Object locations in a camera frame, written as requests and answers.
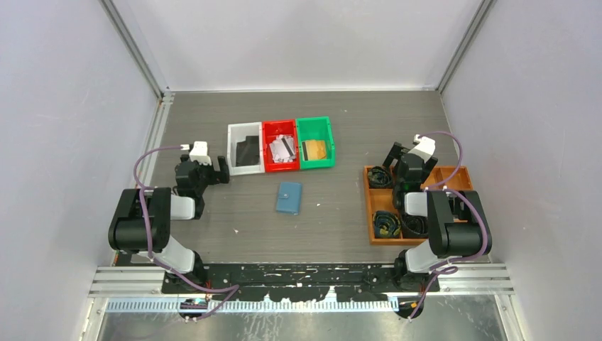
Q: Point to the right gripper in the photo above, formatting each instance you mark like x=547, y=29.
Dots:
x=429, y=166

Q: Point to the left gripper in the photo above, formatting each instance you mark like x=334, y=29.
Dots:
x=222, y=176

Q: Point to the blue leather card holder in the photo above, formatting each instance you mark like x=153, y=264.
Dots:
x=289, y=198

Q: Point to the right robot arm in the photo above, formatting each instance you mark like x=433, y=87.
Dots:
x=451, y=222

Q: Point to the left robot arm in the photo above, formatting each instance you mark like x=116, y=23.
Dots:
x=142, y=220

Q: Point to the black cards in white bin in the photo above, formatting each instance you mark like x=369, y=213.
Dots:
x=248, y=152

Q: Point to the silver cards in red bin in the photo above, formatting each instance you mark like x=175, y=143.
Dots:
x=283, y=149

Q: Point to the gold cards in green bin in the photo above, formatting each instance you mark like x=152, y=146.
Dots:
x=314, y=150

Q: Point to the rolled belt top left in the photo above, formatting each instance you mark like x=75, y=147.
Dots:
x=379, y=177

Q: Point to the white plastic bin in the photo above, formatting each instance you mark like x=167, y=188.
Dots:
x=237, y=133

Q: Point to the orange compartment tray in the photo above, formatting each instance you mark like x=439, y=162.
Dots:
x=382, y=199

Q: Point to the red plastic bin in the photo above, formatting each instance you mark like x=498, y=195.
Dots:
x=270, y=129

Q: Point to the rolled belt bottom left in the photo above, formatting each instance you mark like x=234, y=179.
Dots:
x=386, y=225

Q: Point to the green plastic bin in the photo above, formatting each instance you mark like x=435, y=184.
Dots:
x=318, y=128

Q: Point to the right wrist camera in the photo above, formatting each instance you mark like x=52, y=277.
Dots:
x=424, y=147

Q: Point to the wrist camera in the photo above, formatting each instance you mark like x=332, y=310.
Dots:
x=424, y=147
x=199, y=152

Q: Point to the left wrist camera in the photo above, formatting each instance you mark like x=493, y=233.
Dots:
x=199, y=152

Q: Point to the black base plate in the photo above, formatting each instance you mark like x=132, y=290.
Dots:
x=311, y=282

